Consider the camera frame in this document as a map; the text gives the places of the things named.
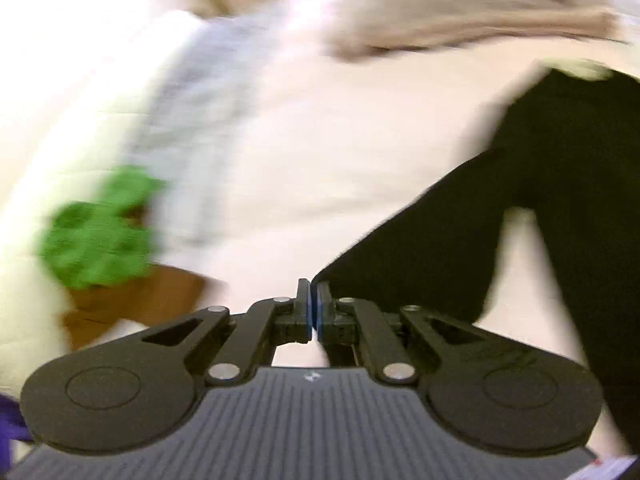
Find grey checked cloth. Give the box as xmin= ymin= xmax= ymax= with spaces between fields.
xmin=125 ymin=7 xmax=296 ymax=276

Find black pants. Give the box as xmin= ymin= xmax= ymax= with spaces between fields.
xmin=311 ymin=57 xmax=640 ymax=461

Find green leafy plant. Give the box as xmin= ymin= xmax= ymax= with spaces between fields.
xmin=39 ymin=165 xmax=168 ymax=292

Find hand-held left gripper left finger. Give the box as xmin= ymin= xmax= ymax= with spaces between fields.
xmin=142 ymin=278 xmax=314 ymax=387

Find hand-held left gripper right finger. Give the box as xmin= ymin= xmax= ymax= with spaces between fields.
xmin=313 ymin=280 xmax=493 ymax=387

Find beige folded blanket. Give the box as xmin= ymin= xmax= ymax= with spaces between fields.
xmin=325 ymin=0 xmax=631 ymax=63

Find purple cloth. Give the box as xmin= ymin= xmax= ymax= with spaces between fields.
xmin=0 ymin=392 xmax=35 ymax=445

